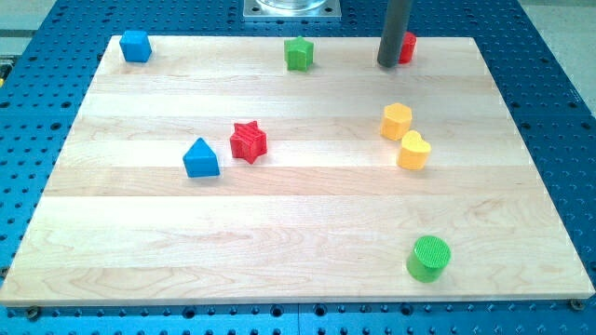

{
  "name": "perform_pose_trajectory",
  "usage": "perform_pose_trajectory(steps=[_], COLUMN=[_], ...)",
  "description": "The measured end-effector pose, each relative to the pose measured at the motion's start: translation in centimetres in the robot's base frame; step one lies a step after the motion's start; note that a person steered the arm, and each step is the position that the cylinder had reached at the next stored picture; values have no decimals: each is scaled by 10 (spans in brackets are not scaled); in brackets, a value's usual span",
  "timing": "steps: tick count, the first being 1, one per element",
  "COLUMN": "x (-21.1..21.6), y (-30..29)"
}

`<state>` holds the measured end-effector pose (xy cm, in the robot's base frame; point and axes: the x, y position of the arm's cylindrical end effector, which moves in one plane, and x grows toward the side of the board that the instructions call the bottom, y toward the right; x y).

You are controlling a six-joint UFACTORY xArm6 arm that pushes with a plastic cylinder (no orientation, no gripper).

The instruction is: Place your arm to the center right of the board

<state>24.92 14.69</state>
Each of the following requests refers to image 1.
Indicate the left board clamp bolt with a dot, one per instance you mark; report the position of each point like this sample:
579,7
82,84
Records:
32,313

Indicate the board clamp bolt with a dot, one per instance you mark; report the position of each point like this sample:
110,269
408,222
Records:
32,313
576,305

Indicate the right board clamp bolt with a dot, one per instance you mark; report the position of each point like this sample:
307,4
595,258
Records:
576,305

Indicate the red star block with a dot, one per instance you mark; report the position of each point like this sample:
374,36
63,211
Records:
248,141

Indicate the blue triangle block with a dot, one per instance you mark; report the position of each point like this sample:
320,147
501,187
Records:
200,160

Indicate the yellow hexagon block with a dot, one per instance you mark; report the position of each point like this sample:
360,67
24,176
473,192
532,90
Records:
396,121

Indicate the green star block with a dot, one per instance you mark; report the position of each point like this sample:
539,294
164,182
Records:
298,54

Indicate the yellow heart block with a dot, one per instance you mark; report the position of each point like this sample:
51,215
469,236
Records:
414,151

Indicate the green cylinder block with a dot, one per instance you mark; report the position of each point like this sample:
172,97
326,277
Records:
428,259

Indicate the red cylinder block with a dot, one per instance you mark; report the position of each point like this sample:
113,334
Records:
407,48

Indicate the blue cube block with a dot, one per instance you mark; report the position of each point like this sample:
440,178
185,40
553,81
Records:
135,46

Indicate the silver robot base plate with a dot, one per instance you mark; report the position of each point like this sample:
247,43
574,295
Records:
291,9

